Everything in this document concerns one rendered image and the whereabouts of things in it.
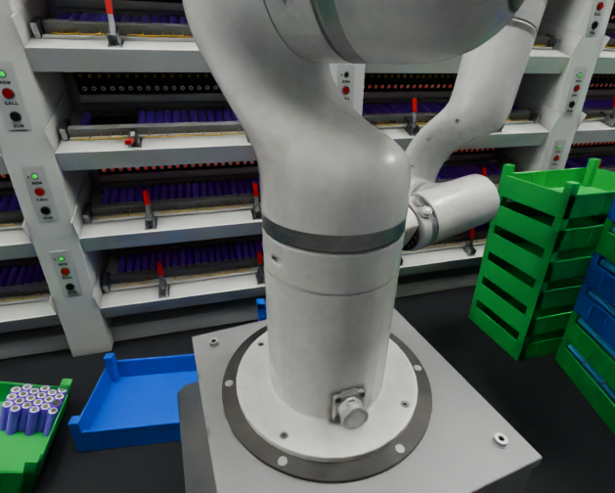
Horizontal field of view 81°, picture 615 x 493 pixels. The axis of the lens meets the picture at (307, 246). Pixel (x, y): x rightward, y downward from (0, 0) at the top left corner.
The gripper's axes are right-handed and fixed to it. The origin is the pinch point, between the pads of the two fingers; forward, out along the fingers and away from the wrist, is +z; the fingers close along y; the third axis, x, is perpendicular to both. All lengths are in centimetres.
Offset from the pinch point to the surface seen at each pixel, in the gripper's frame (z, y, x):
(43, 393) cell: 50, 46, 10
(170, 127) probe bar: 8, 21, 52
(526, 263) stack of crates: -60, 27, -10
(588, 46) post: -102, 4, 33
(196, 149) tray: 4.3, 22.1, 44.5
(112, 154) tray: 22, 22, 49
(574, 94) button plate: -100, 13, 25
